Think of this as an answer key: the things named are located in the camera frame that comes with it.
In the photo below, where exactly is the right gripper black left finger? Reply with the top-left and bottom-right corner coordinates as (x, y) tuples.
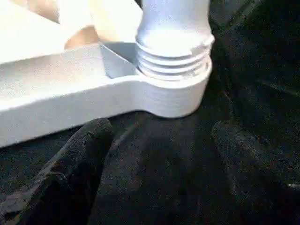
(0, 118), (115, 225)

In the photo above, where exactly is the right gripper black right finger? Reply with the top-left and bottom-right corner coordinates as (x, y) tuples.
(212, 120), (300, 225)

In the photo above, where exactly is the white plastic table top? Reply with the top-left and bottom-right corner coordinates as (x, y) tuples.
(0, 0), (213, 149)

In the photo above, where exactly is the white plastic table leg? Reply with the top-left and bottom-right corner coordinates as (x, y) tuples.
(135, 0), (216, 82)

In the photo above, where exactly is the black work mat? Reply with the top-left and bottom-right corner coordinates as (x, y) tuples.
(0, 0), (300, 225)

